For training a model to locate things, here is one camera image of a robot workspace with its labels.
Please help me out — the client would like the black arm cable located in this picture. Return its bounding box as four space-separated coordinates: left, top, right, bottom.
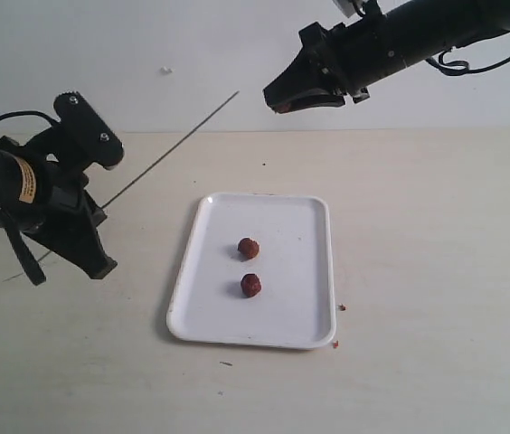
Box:
425 35 510 78
0 110 60 142

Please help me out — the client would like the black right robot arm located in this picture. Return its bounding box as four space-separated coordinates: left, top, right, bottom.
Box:
263 0 510 114

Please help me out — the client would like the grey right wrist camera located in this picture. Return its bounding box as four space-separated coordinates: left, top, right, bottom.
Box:
333 0 367 18

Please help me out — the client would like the thin metal skewer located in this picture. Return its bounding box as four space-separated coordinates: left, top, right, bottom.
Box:
100 90 241 210

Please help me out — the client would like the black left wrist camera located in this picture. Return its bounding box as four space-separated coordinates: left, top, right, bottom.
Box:
53 91 125 170

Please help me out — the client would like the white rectangular plastic tray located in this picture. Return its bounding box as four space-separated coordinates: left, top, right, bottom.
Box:
166 193 336 350

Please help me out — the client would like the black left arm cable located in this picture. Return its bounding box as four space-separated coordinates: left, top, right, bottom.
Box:
0 110 60 142

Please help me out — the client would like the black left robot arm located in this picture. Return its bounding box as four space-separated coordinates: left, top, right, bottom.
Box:
0 126 124 285

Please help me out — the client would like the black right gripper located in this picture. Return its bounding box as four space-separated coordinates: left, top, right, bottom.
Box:
263 1 395 113

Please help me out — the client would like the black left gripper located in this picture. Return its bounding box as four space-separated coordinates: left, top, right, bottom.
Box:
0 123 117 279

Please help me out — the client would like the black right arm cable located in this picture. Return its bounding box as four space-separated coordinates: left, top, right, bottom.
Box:
425 35 510 78

